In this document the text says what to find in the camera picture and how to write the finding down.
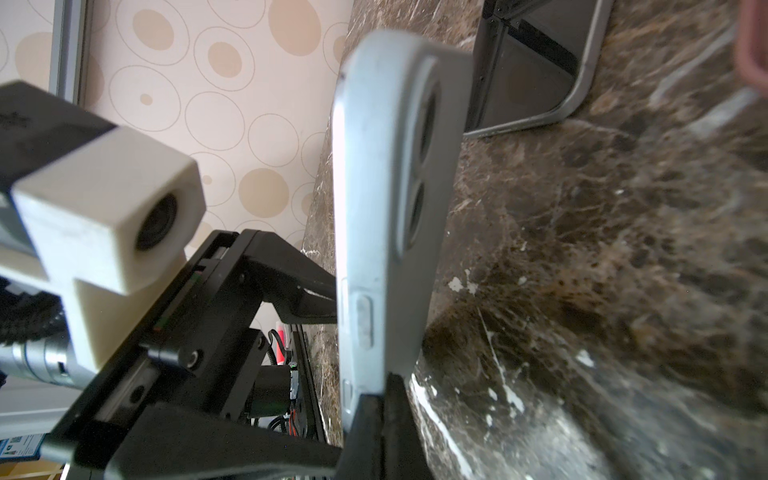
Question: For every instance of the phone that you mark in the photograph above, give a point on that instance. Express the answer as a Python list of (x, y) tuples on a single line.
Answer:
[(397, 126), (533, 62)]

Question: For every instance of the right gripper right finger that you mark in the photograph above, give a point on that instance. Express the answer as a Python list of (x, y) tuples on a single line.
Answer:
[(402, 451)]

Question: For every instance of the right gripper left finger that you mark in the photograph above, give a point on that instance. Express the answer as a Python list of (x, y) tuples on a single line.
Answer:
[(361, 457)]

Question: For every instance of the diagonal aluminium rail left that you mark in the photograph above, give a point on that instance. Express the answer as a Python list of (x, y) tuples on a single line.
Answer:
[(70, 49)]

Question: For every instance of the pink phone case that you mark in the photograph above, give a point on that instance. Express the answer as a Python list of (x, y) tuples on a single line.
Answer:
[(750, 51)]

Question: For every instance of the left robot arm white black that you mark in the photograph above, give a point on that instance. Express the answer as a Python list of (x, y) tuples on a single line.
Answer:
[(282, 400)]

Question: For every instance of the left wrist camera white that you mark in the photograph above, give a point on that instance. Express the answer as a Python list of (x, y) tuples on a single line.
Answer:
[(94, 215)]

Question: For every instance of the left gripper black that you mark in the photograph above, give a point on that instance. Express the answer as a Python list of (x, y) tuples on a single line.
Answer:
[(170, 403)]

